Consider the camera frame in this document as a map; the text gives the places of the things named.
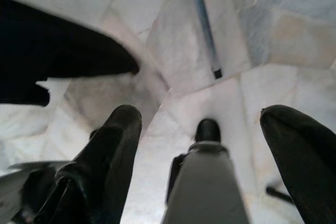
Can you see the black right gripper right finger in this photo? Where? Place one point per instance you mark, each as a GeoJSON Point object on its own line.
{"type": "Point", "coordinates": [307, 171]}

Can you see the grey robot right leg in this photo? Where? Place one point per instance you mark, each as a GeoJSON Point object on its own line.
{"type": "Point", "coordinates": [207, 182]}

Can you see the black metal tube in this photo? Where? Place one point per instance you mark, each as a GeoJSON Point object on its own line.
{"type": "Point", "coordinates": [278, 195]}

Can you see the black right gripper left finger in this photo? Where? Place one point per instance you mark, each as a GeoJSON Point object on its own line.
{"type": "Point", "coordinates": [94, 176]}

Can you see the silver rack base bar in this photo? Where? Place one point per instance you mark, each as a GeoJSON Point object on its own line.
{"type": "Point", "coordinates": [205, 22]}

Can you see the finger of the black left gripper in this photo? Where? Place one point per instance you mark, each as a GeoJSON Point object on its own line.
{"type": "Point", "coordinates": [18, 94]}
{"type": "Point", "coordinates": [52, 45]}

